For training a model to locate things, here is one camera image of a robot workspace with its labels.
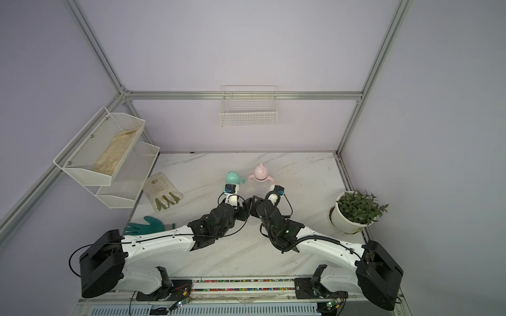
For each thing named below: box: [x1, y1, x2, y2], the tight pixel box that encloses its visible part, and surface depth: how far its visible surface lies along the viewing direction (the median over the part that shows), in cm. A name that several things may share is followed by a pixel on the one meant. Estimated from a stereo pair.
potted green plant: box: [331, 189, 389, 234], surface depth 80 cm
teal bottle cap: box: [225, 170, 241, 185], surface depth 89 cm
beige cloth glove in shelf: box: [92, 127, 140, 176], surface depth 81 cm
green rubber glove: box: [123, 215, 165, 236], surface depth 92 cm
